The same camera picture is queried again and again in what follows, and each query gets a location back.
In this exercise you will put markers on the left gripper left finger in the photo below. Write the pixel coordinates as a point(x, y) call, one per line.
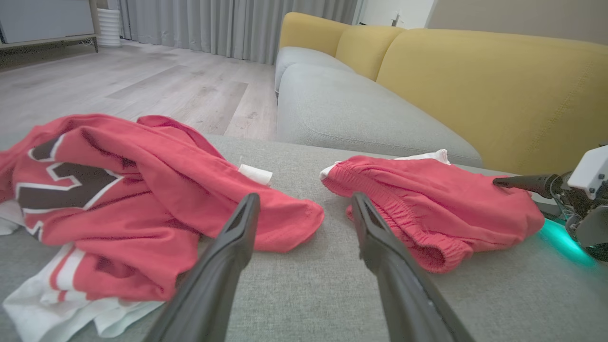
point(213, 285)

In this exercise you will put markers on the yellow sofa back cushion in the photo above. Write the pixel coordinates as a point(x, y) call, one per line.
point(311, 33)
point(365, 50)
point(498, 95)

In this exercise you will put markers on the grey low cabinet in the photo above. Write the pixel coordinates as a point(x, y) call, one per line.
point(42, 21)

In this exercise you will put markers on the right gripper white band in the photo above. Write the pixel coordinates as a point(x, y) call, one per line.
point(589, 180)

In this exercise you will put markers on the grey curtain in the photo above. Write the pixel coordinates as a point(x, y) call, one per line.
point(237, 26)

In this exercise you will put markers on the grey sofa back cushion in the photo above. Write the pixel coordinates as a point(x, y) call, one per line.
point(351, 109)

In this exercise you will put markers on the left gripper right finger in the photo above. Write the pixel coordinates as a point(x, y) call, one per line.
point(403, 294)

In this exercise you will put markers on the red basketball jersey number 23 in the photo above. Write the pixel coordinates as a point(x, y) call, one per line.
point(156, 190)

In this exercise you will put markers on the red shorts white trim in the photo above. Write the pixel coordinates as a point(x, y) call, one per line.
point(446, 204)

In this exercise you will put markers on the white ribbed bin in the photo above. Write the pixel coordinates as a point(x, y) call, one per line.
point(109, 28)

